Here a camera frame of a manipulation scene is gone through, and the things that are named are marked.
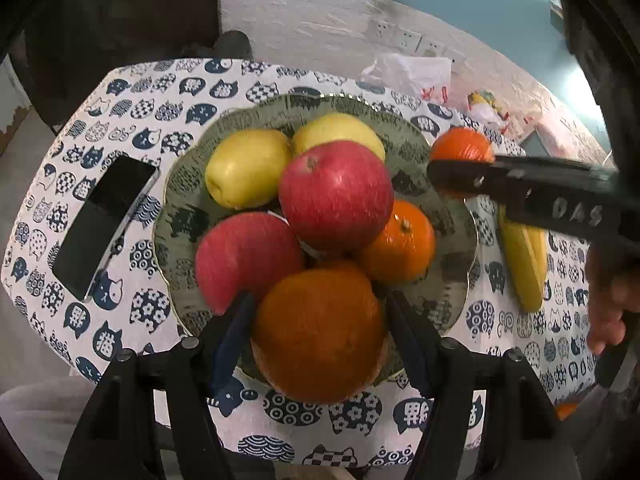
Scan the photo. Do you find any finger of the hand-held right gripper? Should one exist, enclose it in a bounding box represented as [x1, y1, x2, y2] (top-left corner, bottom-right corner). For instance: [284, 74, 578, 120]
[427, 156, 507, 202]

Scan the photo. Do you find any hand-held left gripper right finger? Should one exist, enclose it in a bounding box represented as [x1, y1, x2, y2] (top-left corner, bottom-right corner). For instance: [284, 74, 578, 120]
[385, 290, 583, 480]

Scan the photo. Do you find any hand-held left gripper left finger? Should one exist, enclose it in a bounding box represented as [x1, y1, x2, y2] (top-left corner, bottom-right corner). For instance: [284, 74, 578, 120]
[57, 291, 258, 480]

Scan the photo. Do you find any small orange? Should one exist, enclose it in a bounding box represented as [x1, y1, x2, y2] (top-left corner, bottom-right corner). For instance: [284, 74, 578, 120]
[429, 127, 496, 200]
[356, 199, 437, 285]

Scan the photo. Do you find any yellow banana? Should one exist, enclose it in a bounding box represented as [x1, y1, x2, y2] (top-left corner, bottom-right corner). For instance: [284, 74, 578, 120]
[499, 205, 549, 314]

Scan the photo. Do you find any large orange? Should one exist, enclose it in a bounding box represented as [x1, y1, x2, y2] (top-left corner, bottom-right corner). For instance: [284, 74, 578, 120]
[251, 259, 387, 405]

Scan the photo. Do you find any red apple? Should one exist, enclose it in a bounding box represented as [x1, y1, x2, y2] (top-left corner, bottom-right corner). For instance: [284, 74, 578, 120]
[195, 211, 306, 316]
[278, 141, 395, 253]

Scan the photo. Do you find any glass plate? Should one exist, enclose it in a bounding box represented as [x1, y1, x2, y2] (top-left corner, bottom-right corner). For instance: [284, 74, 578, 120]
[152, 92, 478, 386]

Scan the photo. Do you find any person's right hand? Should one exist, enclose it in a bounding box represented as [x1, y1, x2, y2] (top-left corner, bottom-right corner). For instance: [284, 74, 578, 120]
[585, 246, 629, 357]

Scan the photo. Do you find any pink plastic bag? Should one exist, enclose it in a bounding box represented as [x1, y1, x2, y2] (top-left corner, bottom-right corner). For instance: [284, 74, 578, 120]
[532, 105, 608, 161]

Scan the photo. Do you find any red shopping bag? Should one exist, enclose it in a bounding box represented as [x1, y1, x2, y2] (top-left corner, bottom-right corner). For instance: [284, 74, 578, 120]
[467, 89, 536, 141]

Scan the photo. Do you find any cat print tablecloth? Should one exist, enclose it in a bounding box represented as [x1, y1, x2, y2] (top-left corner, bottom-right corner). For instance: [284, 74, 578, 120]
[0, 57, 601, 468]

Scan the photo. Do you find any white plastic bag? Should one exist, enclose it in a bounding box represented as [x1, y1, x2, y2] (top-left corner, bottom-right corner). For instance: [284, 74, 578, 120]
[357, 52, 453, 103]

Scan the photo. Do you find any black smartphone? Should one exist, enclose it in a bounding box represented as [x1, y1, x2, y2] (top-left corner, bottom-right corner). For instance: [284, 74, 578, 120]
[51, 154, 161, 303]

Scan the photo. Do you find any grey cloth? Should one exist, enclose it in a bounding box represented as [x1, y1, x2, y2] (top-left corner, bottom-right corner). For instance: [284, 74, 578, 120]
[0, 375, 101, 480]

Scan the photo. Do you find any dark round object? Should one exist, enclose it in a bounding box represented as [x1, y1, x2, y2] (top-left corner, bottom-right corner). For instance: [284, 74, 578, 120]
[215, 30, 253, 61]

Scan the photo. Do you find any dark cabinet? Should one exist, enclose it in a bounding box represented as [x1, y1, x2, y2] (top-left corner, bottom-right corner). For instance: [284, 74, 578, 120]
[22, 0, 221, 131]

